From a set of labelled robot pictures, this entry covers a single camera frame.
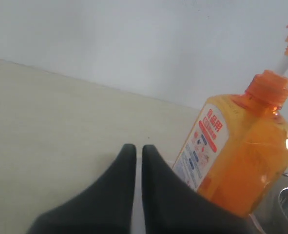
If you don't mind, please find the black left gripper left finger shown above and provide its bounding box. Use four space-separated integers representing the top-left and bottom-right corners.
28 144 136 234

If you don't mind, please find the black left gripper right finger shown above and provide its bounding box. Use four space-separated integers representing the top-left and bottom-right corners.
142 145 258 234

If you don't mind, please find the orange dish soap pump bottle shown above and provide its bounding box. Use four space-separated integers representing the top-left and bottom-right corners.
172 36 288 217

